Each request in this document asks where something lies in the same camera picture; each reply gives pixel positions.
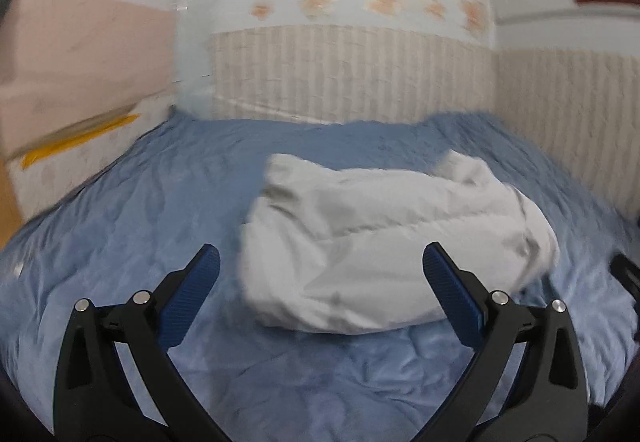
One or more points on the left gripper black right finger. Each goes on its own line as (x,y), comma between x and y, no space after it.
(525,380)

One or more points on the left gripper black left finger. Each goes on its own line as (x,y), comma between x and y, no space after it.
(115,380)

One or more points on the grey puffer jacket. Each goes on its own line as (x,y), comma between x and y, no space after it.
(340,251)

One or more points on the wooden board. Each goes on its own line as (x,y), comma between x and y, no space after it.
(11,219)

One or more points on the blue bed blanket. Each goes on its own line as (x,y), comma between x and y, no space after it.
(191,182)

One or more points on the yellow tape strip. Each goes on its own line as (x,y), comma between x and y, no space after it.
(76,139)

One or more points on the pink padded headboard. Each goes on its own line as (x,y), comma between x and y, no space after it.
(64,62)

